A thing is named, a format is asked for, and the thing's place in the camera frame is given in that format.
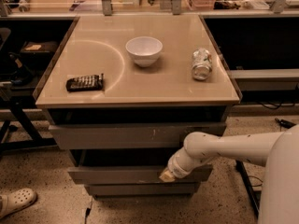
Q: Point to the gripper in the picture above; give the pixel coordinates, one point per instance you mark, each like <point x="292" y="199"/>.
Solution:
<point x="177" y="171"/>

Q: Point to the grey drawer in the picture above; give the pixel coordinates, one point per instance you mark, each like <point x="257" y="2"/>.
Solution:
<point x="149" y="127"/>
<point x="120" y="166"/>
<point x="142" y="189"/>

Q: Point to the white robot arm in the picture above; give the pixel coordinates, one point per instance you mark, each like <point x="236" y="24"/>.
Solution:
<point x="277" y="152"/>

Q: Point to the grey bottom drawer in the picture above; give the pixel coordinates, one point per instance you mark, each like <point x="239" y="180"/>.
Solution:
<point x="142" y="189"/>

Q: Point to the grey top drawer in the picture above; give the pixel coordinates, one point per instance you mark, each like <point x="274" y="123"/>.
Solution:
<point x="149" y="127"/>

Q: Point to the grey drawer cabinet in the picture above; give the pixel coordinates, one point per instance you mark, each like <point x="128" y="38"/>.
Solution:
<point x="96" y="45"/>

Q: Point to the black floor bar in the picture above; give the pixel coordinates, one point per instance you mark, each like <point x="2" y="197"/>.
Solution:
<point x="254" y="195"/>

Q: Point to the crushed silver can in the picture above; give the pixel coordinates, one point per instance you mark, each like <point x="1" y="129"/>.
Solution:
<point x="201" y="64"/>

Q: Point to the black calculator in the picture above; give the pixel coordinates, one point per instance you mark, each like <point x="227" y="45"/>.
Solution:
<point x="85" y="83"/>

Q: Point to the black power adapter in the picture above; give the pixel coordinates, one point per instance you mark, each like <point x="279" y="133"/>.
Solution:
<point x="284" y="123"/>

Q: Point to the white bowl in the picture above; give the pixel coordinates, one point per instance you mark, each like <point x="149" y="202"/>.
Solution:
<point x="144" y="50"/>

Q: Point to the white clog shoe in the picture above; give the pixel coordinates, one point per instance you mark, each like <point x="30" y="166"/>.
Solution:
<point x="16" y="201"/>

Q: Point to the dark box on shelf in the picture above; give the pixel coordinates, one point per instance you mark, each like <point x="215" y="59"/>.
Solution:
<point x="38" y="49"/>

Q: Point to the black table leg frame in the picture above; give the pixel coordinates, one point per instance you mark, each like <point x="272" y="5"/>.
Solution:
<point x="16" y="104"/>

